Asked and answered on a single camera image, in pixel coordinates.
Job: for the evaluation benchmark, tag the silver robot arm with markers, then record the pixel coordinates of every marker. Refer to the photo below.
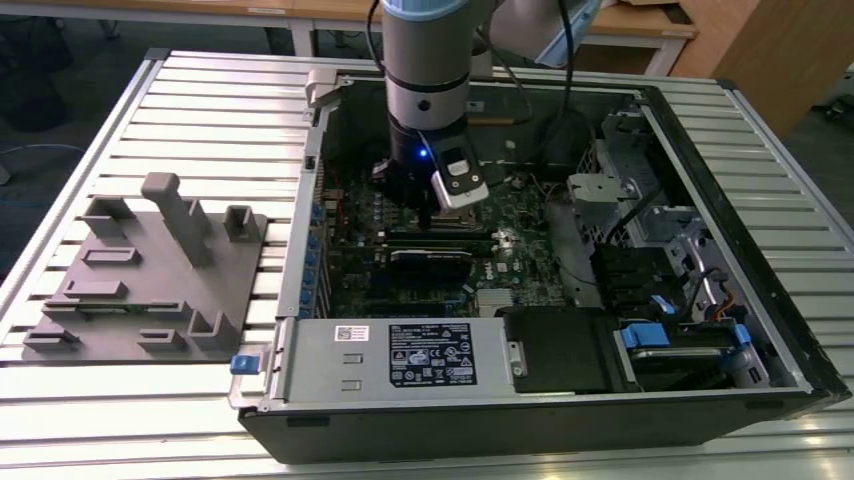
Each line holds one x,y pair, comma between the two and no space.
427,50

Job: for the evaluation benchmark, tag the black RAM slot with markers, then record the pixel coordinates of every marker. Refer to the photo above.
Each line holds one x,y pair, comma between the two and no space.
461,241
461,230
461,236

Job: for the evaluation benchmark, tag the black graphics card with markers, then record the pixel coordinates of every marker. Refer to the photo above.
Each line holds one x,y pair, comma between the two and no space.
427,272

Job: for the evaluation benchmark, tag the green motherboard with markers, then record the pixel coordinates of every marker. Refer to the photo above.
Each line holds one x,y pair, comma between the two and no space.
534,260

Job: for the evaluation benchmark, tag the silver chipset heat sink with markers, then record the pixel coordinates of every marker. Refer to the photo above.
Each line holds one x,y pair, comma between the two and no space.
497,297

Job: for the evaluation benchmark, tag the silver drive cage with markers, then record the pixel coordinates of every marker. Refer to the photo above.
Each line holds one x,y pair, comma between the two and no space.
621,150

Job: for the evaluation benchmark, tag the silver power supply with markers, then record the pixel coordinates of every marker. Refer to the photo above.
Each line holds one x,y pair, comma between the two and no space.
314,360

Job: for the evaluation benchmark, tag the wooden desk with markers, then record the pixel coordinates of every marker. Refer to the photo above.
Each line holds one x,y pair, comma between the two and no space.
641,25
134,6

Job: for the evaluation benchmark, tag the grey parts rack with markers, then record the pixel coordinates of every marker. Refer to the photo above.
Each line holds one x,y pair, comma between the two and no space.
167,300

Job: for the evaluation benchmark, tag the blue case latch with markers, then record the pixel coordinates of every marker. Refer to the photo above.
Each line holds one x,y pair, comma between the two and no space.
243,365

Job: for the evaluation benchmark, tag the blue plastic clip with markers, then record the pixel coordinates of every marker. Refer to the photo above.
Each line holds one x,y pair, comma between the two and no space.
664,305
741,335

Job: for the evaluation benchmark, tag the hard disk in blue carrier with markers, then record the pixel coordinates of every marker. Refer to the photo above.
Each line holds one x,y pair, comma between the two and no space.
644,335

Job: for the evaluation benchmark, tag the green RAM stick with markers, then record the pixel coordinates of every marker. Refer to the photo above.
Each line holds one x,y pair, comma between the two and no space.
114,310

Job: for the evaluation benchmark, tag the black PC case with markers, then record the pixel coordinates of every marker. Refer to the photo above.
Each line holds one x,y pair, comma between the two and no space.
468,435

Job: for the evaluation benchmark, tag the wooden cabinet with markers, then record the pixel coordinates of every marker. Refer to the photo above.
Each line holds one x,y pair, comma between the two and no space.
768,50

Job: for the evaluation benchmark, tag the black chair base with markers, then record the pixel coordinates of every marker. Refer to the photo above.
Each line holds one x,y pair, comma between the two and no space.
842,107

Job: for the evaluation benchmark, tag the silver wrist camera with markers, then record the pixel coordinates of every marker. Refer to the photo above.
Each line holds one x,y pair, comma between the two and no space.
461,180

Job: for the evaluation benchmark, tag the silver metal bracket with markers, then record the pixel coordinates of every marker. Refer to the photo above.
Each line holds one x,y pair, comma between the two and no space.
594,187

